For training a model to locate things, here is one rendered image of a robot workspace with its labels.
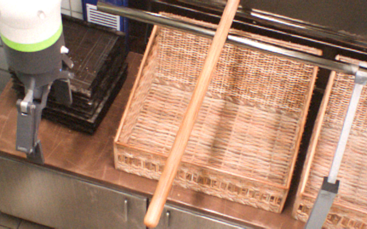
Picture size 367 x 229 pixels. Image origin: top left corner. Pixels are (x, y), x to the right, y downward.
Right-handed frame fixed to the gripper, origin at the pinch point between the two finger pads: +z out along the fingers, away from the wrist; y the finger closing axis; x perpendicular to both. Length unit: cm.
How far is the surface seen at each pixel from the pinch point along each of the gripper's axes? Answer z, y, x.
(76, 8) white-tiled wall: 75, -96, -37
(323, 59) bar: 30, -58, 48
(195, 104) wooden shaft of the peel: 26.2, -31.9, 20.5
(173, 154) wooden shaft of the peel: 26.0, -17.0, 19.2
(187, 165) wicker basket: 76, -45, 18
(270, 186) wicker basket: 75, -45, 43
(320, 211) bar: 62, -34, 57
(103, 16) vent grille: 72, -93, -26
